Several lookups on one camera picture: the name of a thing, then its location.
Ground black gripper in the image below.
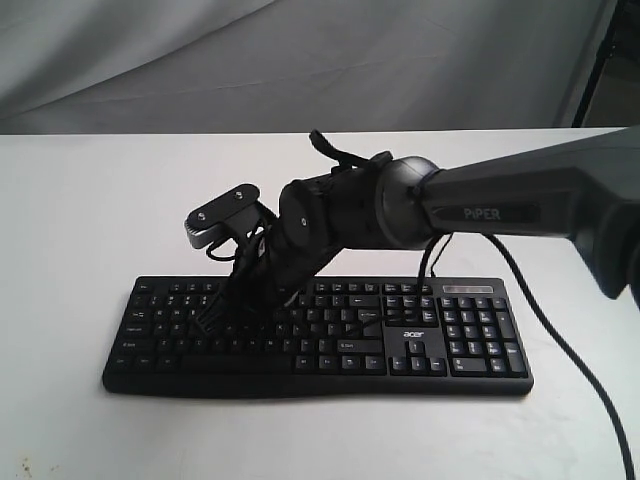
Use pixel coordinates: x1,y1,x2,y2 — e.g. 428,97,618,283
193,219,343,336

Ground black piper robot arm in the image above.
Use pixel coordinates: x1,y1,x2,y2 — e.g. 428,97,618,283
185,127,639,334

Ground black acer keyboard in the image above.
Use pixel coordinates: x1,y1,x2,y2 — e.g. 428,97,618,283
102,276,534,399

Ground grey backdrop cloth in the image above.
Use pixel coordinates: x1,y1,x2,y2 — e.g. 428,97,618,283
1,1,615,134

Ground black stand pole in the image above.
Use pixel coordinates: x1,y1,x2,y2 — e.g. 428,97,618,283
572,1,639,128

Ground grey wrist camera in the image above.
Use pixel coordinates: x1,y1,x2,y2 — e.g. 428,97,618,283
184,183,261,250

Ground black usb cable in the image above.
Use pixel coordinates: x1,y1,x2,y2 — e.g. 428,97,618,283
418,234,454,279

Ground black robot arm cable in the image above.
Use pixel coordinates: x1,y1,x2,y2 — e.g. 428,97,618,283
344,233,634,480

